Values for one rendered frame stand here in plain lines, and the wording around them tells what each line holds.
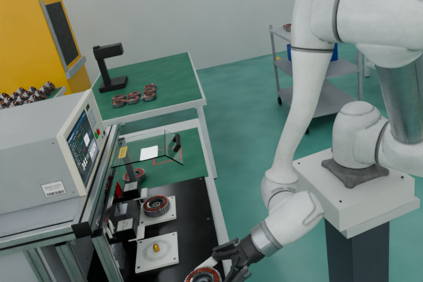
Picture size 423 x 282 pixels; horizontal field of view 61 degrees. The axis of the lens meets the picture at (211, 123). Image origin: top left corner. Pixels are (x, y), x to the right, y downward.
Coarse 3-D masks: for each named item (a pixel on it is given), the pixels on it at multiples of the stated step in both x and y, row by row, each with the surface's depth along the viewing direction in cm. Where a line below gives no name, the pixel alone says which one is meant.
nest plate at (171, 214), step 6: (174, 198) 156; (174, 204) 152; (168, 210) 149; (174, 210) 148; (144, 216) 148; (162, 216) 146; (168, 216) 145; (174, 216) 144; (144, 222) 144; (150, 222) 144; (156, 222) 144
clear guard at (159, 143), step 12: (156, 132) 153; (168, 132) 154; (120, 144) 149; (132, 144) 146; (144, 144) 144; (156, 144) 142; (168, 144) 142; (132, 156) 136; (144, 156) 134; (156, 156) 133; (168, 156) 133; (180, 156) 140
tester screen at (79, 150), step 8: (80, 120) 117; (80, 128) 115; (88, 128) 123; (72, 136) 106; (80, 136) 113; (72, 144) 105; (80, 144) 111; (88, 144) 120; (72, 152) 103; (80, 152) 110; (88, 152) 118; (80, 160) 108; (88, 160) 116; (80, 168) 107; (88, 176) 112
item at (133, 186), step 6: (126, 186) 145; (132, 186) 144; (138, 186) 145; (126, 192) 142; (132, 192) 142; (138, 192) 143; (144, 192) 146; (114, 198) 143; (120, 198) 142; (126, 198) 143; (132, 198) 143; (138, 198) 144; (120, 204) 149; (120, 210) 146
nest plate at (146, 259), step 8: (176, 232) 135; (144, 240) 134; (152, 240) 133; (160, 240) 133; (168, 240) 132; (176, 240) 131; (144, 248) 130; (152, 248) 130; (160, 248) 129; (168, 248) 128; (176, 248) 127; (144, 256) 127; (152, 256) 126; (160, 256) 125; (168, 256) 124; (176, 256) 124; (136, 264) 124; (144, 264) 123; (152, 264) 122; (160, 264) 122; (168, 264) 122; (136, 272) 121
